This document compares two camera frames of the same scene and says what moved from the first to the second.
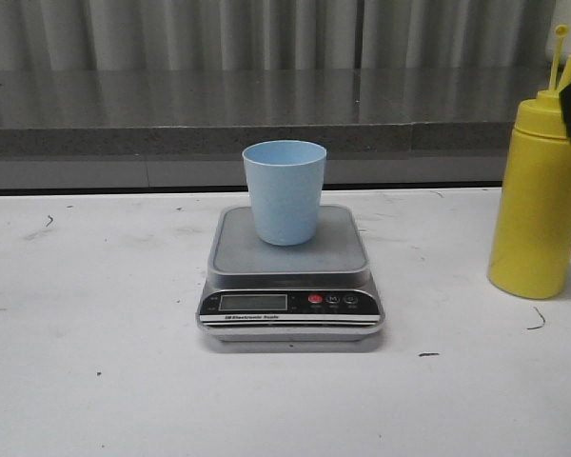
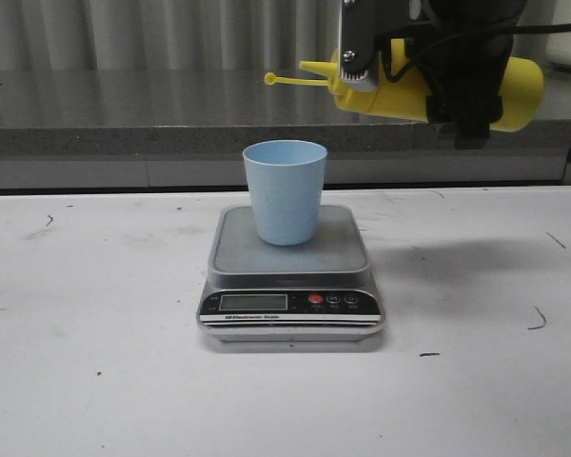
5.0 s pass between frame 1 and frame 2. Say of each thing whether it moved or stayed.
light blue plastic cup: stayed
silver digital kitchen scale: stayed
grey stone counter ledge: stayed
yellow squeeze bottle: moved
